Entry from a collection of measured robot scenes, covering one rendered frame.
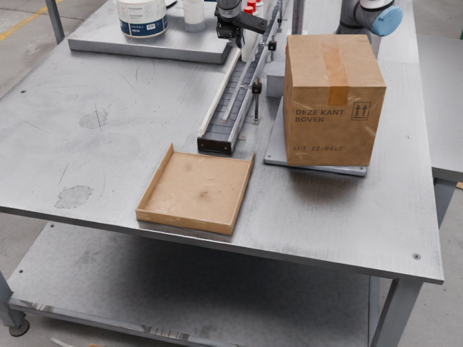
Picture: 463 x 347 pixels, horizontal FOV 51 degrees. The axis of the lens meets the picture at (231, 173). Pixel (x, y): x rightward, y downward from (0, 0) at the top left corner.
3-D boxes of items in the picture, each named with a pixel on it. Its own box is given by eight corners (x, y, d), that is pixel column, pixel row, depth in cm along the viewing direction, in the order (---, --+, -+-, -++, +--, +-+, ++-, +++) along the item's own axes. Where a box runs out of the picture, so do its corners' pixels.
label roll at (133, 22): (120, 39, 200) (114, 5, 190) (121, 19, 215) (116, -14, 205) (168, 35, 201) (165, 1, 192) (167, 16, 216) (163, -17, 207)
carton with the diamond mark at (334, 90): (282, 108, 164) (286, 34, 146) (353, 109, 163) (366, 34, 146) (286, 166, 142) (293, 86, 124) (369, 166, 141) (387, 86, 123)
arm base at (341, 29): (336, 32, 201) (339, 9, 194) (373, 37, 197) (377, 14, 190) (329, 49, 190) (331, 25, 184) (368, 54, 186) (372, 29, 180)
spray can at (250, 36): (242, 56, 187) (242, 4, 173) (255, 57, 186) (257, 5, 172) (240, 62, 183) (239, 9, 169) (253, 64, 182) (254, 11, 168)
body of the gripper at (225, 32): (222, 21, 167) (217, -2, 156) (247, 23, 165) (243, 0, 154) (218, 40, 165) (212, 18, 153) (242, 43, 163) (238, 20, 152)
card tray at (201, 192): (172, 151, 151) (171, 141, 149) (253, 162, 146) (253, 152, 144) (136, 219, 129) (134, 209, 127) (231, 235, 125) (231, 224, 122)
